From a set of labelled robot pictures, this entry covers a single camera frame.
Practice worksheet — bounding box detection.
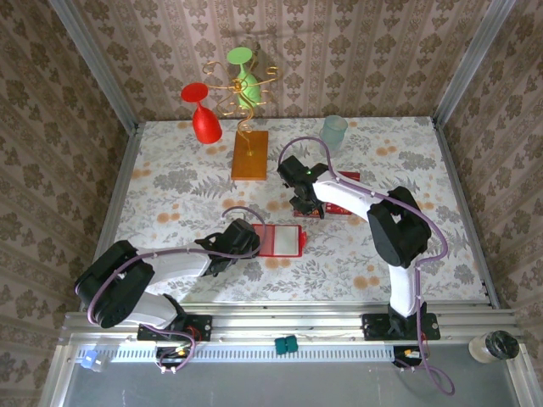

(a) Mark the clear acrylic card stand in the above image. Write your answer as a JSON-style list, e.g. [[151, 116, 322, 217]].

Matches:
[[291, 169, 362, 220]]

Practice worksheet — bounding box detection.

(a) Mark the aluminium table side rail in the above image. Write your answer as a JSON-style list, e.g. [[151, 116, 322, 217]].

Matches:
[[430, 117, 501, 313], [80, 122, 143, 315]]

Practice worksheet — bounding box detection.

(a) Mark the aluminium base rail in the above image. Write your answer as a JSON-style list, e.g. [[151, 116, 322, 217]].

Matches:
[[59, 308, 529, 345]]

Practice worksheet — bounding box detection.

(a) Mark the aluminium frame post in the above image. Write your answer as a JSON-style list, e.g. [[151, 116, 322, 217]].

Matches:
[[431, 0, 518, 131], [45, 0, 142, 136]]

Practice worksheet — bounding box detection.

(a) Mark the red wine glass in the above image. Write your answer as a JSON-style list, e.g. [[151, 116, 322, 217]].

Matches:
[[181, 81, 223, 146]]

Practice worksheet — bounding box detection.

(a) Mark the clear bluish plastic cup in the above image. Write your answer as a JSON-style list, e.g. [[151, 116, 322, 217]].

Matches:
[[318, 114, 350, 153]]

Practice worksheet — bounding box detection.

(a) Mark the glass jar with black lid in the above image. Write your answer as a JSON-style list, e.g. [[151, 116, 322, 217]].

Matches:
[[468, 330, 521, 365]]

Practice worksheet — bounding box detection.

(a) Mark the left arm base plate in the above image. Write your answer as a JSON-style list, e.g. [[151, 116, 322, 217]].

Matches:
[[136, 314, 213, 343]]

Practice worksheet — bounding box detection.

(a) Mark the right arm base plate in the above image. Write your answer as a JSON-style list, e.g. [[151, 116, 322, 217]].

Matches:
[[362, 312, 441, 342]]

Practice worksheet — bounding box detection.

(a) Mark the teal connector block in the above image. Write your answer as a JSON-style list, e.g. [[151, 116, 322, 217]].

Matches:
[[274, 336, 299, 355]]

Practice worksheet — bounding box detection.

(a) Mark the slotted cable duct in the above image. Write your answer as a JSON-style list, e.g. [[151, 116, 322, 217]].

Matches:
[[105, 345, 398, 365]]

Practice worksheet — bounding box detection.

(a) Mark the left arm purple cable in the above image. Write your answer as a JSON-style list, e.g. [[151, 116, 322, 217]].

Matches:
[[75, 206, 266, 375]]

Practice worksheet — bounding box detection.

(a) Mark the red card holder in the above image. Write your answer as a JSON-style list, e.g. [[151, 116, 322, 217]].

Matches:
[[250, 223, 307, 259]]

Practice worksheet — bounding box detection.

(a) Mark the gold wire glass rack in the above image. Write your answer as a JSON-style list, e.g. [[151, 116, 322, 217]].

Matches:
[[202, 60, 282, 181]]

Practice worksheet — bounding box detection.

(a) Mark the black terminal with yellow plug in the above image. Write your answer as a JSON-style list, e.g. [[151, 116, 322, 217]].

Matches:
[[154, 345, 193, 371], [392, 345, 425, 370]]

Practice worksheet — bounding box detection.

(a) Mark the grey metal tray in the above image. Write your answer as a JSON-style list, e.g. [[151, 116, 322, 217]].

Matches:
[[40, 360, 538, 407]]

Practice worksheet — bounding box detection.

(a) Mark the green wine glass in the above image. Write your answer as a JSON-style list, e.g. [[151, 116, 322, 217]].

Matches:
[[226, 47, 262, 108]]

